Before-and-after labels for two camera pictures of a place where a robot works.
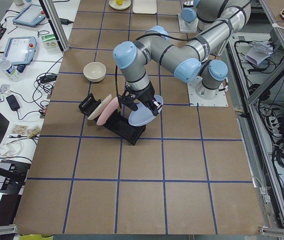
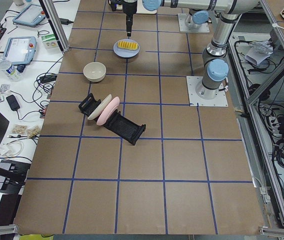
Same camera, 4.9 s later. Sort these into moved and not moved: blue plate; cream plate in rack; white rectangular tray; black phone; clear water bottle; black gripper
Moved: black gripper; blue plate
Not moved: clear water bottle; cream plate in rack; black phone; white rectangular tray
